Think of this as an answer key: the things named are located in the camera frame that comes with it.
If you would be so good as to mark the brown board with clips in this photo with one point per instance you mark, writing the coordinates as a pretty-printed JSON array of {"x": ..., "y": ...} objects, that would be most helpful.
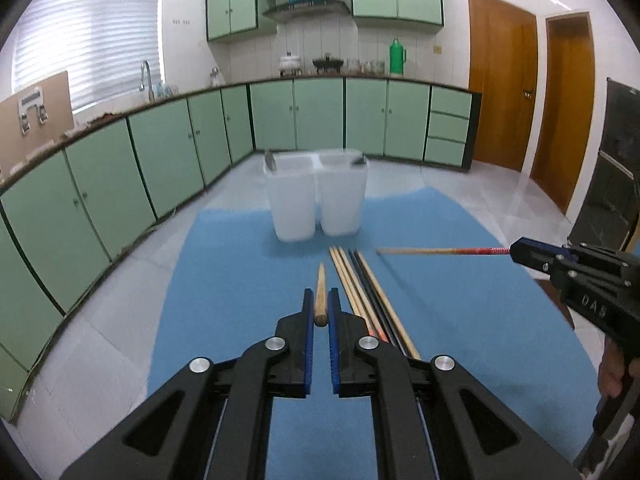
[{"x": 55, "y": 110}]

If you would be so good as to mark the metal kettle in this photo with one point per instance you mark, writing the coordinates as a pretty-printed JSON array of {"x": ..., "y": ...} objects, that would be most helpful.
[{"x": 215, "y": 76}]

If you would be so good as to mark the green cabinet drawer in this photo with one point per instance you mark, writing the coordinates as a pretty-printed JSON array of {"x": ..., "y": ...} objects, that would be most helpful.
[
  {"x": 451, "y": 102},
  {"x": 448, "y": 126},
  {"x": 445, "y": 151}
]

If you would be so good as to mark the brown chopstick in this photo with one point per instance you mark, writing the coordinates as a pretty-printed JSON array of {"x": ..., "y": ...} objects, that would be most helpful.
[{"x": 392, "y": 310}]

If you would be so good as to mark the black glass cabinet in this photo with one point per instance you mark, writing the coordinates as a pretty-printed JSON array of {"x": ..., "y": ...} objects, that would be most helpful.
[{"x": 615, "y": 185}]

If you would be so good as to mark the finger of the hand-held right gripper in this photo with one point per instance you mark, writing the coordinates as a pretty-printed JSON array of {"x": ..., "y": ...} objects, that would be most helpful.
[
  {"x": 530, "y": 252},
  {"x": 610, "y": 260}
]

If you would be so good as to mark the metal faucet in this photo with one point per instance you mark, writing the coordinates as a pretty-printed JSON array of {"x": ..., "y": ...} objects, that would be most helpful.
[{"x": 146, "y": 77}]

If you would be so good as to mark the crumpled cloth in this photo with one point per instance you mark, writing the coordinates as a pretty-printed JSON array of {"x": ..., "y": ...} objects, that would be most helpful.
[{"x": 105, "y": 117}]

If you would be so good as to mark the green lower cabinet run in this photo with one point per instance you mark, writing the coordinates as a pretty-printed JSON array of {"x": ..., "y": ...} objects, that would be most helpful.
[
  {"x": 360, "y": 115},
  {"x": 100, "y": 200}
]

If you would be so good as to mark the grey metal utensil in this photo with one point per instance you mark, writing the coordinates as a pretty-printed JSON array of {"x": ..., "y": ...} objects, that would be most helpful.
[{"x": 271, "y": 161}]

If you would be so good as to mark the clear plastic bottle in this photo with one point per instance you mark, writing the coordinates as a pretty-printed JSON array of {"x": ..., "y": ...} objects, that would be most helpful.
[{"x": 166, "y": 90}]

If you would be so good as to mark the brown kitchen countertop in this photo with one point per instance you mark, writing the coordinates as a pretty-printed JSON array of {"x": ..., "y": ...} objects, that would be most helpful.
[{"x": 320, "y": 78}]

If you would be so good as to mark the white double utensil holder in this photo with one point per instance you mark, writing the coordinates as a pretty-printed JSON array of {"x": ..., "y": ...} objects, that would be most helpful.
[{"x": 295, "y": 200}]

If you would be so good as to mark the black wok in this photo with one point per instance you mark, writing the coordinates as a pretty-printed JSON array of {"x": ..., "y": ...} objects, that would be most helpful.
[{"x": 328, "y": 64}]

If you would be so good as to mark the glass jars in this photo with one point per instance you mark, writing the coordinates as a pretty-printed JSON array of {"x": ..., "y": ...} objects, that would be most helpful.
[{"x": 365, "y": 66}]

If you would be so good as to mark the white window blinds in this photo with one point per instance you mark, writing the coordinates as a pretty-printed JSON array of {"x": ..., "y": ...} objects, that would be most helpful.
[{"x": 95, "y": 35}]

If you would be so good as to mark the blue mat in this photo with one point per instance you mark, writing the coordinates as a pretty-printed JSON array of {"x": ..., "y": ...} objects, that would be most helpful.
[{"x": 450, "y": 320}]

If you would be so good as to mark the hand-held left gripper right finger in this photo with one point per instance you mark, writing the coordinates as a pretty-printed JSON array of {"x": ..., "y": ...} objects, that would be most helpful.
[{"x": 334, "y": 345}]

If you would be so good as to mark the wooden door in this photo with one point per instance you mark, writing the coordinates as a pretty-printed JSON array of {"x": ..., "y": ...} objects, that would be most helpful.
[
  {"x": 500, "y": 80},
  {"x": 565, "y": 110}
]

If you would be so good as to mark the plain wooden chopstick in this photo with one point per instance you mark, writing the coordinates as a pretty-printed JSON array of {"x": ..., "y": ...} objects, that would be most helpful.
[{"x": 321, "y": 295}]

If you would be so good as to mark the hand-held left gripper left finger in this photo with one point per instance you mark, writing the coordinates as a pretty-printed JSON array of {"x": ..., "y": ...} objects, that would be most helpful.
[{"x": 309, "y": 340}]

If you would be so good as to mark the white cooking pot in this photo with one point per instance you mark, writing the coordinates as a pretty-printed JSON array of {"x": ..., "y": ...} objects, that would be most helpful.
[{"x": 290, "y": 64}]

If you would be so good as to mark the person's right hand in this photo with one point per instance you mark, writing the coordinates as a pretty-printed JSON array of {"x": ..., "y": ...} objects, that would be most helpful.
[{"x": 612, "y": 375}]

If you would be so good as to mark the green thermos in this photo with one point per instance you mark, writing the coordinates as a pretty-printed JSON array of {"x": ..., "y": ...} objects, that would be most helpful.
[{"x": 397, "y": 57}]

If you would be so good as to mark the range hood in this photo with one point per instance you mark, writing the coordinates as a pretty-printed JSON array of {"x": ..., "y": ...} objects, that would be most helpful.
[{"x": 305, "y": 10}]

